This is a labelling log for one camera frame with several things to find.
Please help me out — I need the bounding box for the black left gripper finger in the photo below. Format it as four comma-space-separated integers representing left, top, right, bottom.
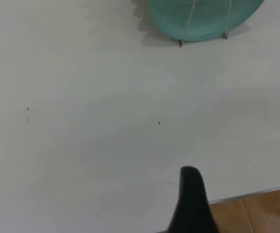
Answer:
164, 166, 220, 233

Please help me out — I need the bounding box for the green round plate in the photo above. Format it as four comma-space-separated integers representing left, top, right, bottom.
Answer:
148, 0, 264, 42

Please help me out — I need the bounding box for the metal wire plate rack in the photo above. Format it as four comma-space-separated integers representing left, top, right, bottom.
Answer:
178, 0, 233, 48

